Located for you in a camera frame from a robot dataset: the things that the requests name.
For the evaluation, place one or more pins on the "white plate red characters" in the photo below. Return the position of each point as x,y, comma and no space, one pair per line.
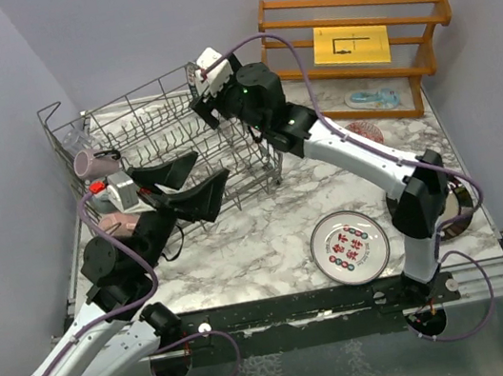
350,248

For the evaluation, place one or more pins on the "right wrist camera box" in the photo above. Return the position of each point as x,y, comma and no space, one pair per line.
209,80

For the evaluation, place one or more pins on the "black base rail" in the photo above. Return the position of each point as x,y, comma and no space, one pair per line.
312,318

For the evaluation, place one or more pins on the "wooden shelf rack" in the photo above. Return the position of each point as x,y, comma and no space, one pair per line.
410,24

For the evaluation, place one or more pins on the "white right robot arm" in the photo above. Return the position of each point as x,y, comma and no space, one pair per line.
415,182

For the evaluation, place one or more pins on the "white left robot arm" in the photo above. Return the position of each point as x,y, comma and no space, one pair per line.
119,324

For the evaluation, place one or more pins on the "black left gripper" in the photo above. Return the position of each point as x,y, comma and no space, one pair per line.
201,200

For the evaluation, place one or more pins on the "purple glass mug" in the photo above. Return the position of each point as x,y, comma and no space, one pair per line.
90,164

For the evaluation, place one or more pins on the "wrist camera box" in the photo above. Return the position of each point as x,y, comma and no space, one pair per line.
119,188
209,80

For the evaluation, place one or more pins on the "grey wire dish rack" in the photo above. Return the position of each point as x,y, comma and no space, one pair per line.
153,124

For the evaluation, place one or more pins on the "red patterned bowl far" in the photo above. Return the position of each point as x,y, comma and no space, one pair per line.
366,129

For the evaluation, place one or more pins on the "green rimmed white plate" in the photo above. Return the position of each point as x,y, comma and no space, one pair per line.
190,71

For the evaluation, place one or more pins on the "pink mug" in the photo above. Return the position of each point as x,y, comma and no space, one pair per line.
118,226

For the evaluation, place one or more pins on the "dark rimmed beige plate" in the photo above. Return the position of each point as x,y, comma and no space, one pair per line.
458,210

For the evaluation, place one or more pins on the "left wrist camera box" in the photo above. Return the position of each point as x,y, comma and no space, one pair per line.
119,188

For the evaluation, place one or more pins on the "yellow book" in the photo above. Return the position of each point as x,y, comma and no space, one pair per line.
351,45

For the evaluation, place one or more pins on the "grey-green ceramic mug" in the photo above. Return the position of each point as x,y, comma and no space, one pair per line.
102,205

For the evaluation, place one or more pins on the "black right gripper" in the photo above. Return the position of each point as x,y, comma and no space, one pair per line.
205,108

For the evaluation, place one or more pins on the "clear octagonal glass tumbler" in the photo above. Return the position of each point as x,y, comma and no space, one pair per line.
76,140

